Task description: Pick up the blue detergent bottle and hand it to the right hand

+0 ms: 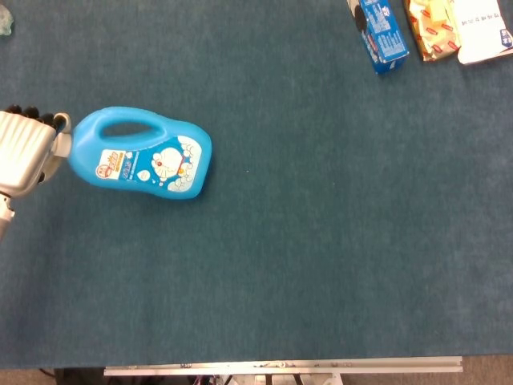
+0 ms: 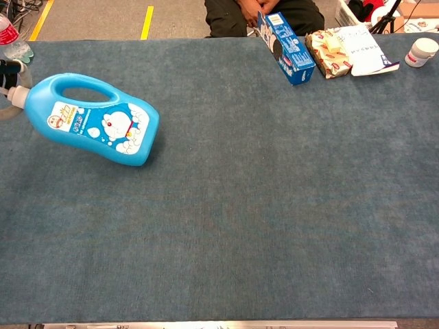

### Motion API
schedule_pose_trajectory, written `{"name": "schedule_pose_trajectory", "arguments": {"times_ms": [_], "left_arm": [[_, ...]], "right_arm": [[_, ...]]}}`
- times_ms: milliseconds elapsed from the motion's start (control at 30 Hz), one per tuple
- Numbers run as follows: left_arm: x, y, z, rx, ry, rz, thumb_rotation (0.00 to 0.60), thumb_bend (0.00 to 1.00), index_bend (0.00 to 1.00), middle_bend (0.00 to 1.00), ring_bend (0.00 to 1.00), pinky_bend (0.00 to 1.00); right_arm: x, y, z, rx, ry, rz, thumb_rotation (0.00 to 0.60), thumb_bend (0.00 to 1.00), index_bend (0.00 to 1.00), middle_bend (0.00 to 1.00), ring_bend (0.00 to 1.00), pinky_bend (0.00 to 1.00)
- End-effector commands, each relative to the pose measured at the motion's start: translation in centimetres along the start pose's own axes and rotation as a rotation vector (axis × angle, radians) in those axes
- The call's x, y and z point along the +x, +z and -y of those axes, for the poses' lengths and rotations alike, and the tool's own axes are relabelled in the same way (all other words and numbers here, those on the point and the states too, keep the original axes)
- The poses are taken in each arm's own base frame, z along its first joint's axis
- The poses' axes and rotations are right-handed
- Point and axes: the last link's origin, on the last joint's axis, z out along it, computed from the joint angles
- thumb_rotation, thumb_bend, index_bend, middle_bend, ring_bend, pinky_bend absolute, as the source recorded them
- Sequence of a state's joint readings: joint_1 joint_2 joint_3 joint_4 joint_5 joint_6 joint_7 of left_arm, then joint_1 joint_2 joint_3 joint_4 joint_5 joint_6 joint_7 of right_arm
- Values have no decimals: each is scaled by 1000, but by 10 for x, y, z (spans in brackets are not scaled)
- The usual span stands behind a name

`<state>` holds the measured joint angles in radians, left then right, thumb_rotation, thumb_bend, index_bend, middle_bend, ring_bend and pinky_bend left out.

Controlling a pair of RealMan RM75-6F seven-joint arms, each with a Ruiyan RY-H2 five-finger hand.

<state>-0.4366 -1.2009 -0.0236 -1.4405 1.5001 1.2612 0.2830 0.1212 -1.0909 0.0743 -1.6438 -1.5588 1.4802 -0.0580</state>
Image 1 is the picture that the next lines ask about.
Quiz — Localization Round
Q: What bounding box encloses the yellow red snack package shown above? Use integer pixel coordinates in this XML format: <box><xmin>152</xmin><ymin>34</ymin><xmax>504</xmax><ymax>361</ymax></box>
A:
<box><xmin>403</xmin><ymin>0</ymin><xmax>462</xmax><ymax>63</ymax></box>

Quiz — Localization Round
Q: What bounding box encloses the aluminium table edge rail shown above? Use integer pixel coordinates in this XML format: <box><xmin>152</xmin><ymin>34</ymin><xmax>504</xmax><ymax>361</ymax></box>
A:
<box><xmin>103</xmin><ymin>355</ymin><xmax>464</xmax><ymax>377</ymax></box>

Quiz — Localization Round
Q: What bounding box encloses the blue cookie box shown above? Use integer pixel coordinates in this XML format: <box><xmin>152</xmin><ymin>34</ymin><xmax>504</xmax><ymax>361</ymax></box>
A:
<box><xmin>346</xmin><ymin>0</ymin><xmax>410</xmax><ymax>75</ymax></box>

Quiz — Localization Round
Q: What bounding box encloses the white printed paper package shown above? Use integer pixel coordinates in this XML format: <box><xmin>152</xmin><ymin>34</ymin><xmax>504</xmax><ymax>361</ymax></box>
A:
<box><xmin>448</xmin><ymin>0</ymin><xmax>513</xmax><ymax>65</ymax></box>

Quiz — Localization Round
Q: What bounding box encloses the blue table cloth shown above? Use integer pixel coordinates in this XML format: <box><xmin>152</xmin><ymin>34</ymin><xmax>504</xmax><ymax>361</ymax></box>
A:
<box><xmin>0</xmin><ymin>0</ymin><xmax>513</xmax><ymax>370</ymax></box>

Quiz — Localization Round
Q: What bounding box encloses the blue detergent pump bottle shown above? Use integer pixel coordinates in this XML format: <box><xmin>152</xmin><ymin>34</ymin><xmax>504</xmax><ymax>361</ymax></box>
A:
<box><xmin>53</xmin><ymin>106</ymin><xmax>212</xmax><ymax>201</ymax></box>

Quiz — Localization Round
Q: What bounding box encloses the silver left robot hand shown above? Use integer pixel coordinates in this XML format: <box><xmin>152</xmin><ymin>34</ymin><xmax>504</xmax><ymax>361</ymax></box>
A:
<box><xmin>0</xmin><ymin>103</ymin><xmax>74</xmax><ymax>200</ymax></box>

